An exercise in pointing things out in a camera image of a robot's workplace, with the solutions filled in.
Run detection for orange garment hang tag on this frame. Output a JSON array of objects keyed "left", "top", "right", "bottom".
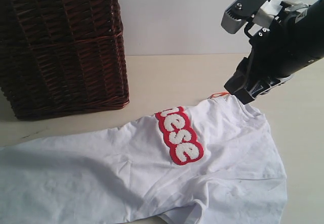
[{"left": 208, "top": 92, "right": 229, "bottom": 99}]

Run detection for dark brown wicker basket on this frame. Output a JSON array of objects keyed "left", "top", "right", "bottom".
[{"left": 1, "top": 0, "right": 129, "bottom": 120}]

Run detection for white t-shirt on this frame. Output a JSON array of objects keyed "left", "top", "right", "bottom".
[{"left": 1, "top": 94, "right": 287, "bottom": 223}]

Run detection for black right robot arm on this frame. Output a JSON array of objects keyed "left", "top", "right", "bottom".
[{"left": 224, "top": 0, "right": 323, "bottom": 104}]

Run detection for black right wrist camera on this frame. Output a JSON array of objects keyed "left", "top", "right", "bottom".
[{"left": 221, "top": 0, "right": 282, "bottom": 34}]

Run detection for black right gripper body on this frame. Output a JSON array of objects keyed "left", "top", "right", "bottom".
[{"left": 242, "top": 24, "right": 295, "bottom": 90}]

